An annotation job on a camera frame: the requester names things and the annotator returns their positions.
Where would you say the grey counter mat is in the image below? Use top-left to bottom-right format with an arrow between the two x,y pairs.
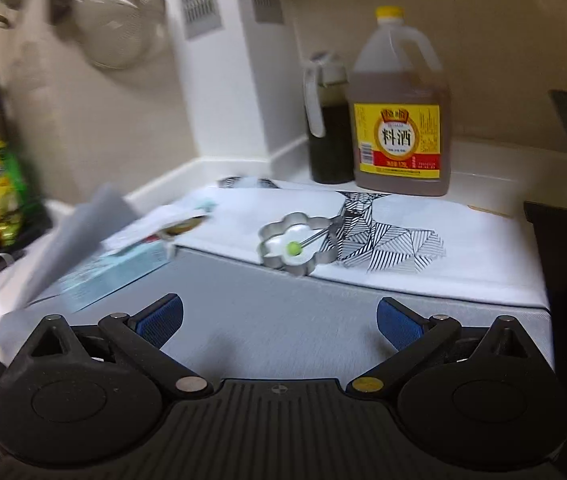
0,247 -> 555,386

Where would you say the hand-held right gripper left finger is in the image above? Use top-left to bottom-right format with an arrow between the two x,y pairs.
24,294 -> 215,401

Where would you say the hanging metal strainer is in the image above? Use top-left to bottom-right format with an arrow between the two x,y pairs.
69,0 -> 167,71

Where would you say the amber bottle with yellow cap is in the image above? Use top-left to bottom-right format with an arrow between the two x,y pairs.
347,6 -> 452,198

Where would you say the small dark-print wrapper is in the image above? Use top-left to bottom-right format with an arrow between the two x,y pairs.
157,214 -> 215,239

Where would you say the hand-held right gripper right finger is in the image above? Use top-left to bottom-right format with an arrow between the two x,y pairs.
345,297 -> 525,395

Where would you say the grey cloth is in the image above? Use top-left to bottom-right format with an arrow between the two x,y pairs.
0,183 -> 140,357

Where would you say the dark sauce bottle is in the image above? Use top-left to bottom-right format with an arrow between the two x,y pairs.
303,51 -> 356,185

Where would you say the white cloth with geometric print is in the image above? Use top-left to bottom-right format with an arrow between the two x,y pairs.
168,176 -> 549,308

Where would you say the thin wooden stick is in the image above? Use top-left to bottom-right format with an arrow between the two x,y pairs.
467,204 -> 513,219

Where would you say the pale blue tissue box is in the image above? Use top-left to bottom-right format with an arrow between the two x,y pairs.
57,239 -> 175,313

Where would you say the metal flower-shaped egg ring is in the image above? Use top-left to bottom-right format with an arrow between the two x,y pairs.
257,212 -> 349,277

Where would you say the yellow and green snack packet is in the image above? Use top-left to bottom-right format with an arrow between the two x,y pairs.
0,141 -> 30,247

